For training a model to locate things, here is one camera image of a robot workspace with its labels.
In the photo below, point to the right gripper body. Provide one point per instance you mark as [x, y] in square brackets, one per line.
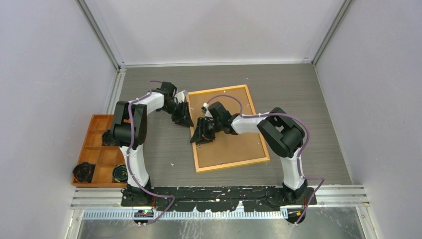
[218, 124]

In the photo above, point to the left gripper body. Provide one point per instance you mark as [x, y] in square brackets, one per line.
[170, 109]

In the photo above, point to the brown backing board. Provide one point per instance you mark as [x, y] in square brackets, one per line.
[230, 135]

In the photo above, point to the yellow wooden picture frame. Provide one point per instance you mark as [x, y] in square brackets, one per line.
[230, 165]

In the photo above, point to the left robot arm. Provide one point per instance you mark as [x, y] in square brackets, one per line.
[129, 130]

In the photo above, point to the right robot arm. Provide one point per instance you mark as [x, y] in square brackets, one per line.
[281, 133]

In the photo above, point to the black coil in tray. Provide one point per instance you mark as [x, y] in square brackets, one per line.
[107, 139]

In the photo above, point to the black yellow coil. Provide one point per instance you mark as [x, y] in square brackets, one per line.
[120, 174]

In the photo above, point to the orange compartment tray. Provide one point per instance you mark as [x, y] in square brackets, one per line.
[104, 157]

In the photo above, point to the black coil outside tray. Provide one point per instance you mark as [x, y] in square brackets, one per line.
[84, 172]

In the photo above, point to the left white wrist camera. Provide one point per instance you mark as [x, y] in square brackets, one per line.
[181, 97]

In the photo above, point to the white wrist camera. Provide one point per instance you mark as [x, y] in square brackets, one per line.
[181, 97]
[205, 110]

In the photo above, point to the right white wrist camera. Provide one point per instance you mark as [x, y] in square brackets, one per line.
[205, 110]

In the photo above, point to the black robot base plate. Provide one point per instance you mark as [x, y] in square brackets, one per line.
[215, 199]

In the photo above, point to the aluminium front rail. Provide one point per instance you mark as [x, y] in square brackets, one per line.
[105, 203]

